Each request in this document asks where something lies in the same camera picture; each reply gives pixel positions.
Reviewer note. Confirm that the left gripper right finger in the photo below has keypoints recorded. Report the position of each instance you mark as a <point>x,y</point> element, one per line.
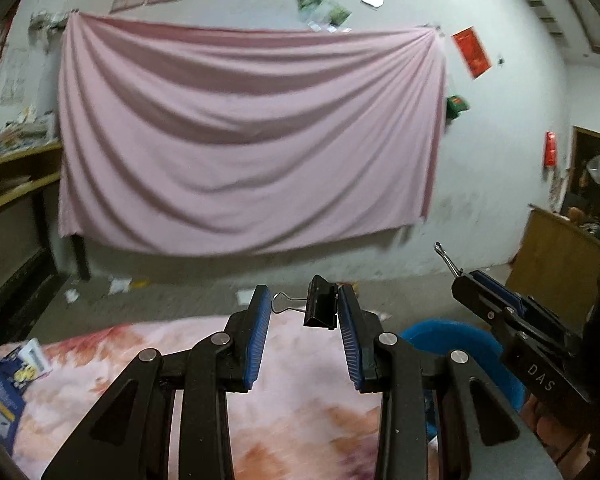
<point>480,436</point>

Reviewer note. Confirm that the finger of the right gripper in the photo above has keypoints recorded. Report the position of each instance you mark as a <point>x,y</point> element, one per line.
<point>503,322</point>
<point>510,294</point>

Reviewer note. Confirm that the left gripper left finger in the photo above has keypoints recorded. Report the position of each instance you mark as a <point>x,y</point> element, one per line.
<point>127,432</point>

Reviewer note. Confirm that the black binder clip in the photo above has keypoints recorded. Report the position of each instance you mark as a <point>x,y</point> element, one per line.
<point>319,307</point>

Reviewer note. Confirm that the right hand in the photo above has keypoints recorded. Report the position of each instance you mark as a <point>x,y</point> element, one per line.
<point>568,447</point>

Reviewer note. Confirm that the wooden cabinet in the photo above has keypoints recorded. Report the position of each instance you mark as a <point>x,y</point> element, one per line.
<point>558,265</point>

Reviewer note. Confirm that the blue smiley wrapper on table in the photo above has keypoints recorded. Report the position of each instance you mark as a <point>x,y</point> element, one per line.
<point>26,364</point>

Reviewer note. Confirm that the white paper scrap on floor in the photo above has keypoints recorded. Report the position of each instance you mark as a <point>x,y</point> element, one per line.
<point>119,285</point>

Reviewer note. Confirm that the small white floor scrap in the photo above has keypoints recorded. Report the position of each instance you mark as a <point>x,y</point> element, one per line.
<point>71,295</point>

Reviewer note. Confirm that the floral pink tablecloth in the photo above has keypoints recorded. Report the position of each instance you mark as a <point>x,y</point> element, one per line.
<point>252,396</point>

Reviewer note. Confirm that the white floor paper piece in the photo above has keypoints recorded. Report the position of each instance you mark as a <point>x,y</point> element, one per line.
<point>243,296</point>

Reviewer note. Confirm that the green hanging ornament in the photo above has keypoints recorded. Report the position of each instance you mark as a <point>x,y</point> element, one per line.
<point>455,105</point>

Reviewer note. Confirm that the wooden shelf unit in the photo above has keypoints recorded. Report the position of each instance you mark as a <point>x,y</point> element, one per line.
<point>27,171</point>

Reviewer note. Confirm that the pink hanging sheet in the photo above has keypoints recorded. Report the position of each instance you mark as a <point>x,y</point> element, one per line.
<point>212,142</point>

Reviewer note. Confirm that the stack of books on shelf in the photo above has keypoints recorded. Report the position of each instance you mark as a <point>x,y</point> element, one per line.
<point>28,131</point>

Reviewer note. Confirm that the red wall decoration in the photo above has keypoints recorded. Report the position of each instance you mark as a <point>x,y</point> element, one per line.
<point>550,150</point>

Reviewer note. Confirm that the red paper wall poster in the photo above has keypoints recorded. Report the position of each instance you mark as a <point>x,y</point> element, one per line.
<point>471,49</point>

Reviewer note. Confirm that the green wall photos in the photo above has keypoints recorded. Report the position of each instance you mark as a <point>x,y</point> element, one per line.
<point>323,15</point>

